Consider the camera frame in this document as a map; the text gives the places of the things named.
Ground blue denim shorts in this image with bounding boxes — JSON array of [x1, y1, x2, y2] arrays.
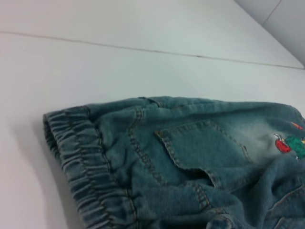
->
[[42, 96, 305, 229]]

